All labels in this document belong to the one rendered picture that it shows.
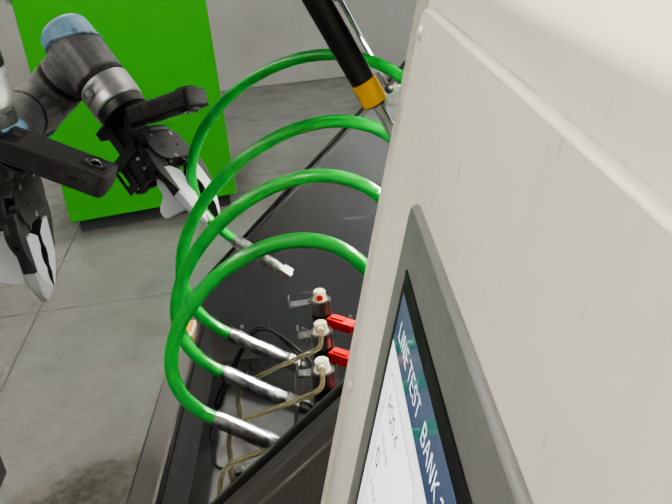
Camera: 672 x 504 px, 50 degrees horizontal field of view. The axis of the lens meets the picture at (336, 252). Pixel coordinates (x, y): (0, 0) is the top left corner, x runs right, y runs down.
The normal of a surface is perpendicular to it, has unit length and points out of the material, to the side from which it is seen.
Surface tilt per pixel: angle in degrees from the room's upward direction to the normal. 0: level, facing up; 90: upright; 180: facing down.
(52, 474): 0
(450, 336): 76
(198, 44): 90
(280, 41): 90
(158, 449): 0
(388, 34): 90
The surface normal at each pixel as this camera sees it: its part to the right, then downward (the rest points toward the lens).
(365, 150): 0.04, 0.44
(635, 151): -0.99, -0.12
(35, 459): -0.08, -0.90
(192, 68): 0.27, 0.40
